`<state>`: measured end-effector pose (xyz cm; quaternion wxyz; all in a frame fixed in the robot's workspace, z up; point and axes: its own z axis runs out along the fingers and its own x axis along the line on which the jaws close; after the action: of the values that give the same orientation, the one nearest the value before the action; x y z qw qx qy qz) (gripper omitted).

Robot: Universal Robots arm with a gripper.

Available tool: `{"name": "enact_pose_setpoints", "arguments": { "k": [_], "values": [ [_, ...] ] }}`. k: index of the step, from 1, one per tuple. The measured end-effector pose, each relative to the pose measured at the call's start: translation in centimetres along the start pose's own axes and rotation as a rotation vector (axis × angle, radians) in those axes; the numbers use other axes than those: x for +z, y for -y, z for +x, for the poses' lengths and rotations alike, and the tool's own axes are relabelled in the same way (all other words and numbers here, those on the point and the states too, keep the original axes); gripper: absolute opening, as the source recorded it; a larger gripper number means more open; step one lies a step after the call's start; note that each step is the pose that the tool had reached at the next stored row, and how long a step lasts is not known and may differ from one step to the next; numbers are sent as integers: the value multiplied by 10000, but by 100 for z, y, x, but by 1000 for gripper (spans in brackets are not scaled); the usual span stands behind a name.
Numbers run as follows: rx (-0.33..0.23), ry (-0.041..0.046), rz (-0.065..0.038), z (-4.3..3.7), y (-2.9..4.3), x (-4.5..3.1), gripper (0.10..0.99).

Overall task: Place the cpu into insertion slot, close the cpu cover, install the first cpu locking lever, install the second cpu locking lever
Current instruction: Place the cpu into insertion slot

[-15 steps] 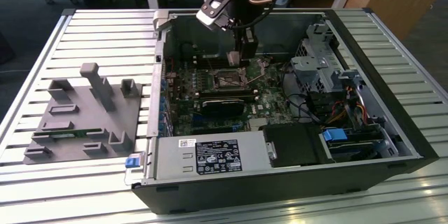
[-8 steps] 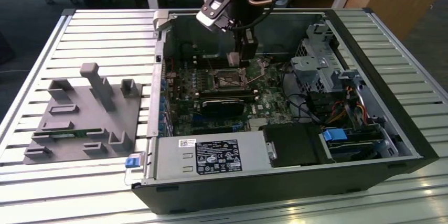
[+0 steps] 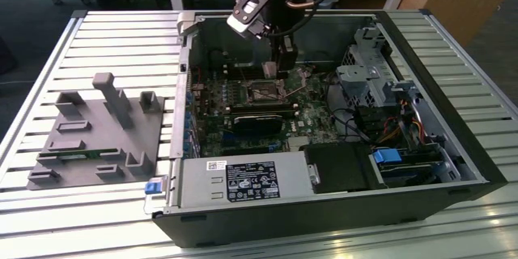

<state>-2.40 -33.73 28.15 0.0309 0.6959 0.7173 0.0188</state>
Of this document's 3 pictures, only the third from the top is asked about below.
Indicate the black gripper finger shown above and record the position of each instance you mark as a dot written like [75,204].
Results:
[288,55]

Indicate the small silver heatsink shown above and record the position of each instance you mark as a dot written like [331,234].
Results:
[296,143]

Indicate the green motherboard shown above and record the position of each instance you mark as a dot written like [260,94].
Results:
[311,113]

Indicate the black disk drive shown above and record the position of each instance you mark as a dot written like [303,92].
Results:
[404,174]

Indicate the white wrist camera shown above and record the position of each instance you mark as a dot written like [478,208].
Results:
[244,13]

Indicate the grey power supply unit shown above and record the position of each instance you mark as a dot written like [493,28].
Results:
[194,186]

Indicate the blue disk carrier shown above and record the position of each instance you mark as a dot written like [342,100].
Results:
[386,156]

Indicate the grey metal drive cage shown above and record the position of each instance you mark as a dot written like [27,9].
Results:
[363,86]

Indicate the grey parts rack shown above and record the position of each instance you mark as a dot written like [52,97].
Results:
[92,150]

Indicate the blue case latch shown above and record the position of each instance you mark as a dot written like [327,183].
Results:
[152,187]

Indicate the CPU socket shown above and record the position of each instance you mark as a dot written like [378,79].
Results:
[263,92]

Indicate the black PC case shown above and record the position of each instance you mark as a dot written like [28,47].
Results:
[283,225]

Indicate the silver CPU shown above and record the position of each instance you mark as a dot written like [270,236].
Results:
[270,71]

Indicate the black plastic shroud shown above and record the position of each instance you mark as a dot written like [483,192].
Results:
[343,165]

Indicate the black heatsink block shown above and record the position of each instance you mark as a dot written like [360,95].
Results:
[259,125]

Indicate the green RAM stick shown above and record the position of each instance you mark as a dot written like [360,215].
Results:
[103,152]

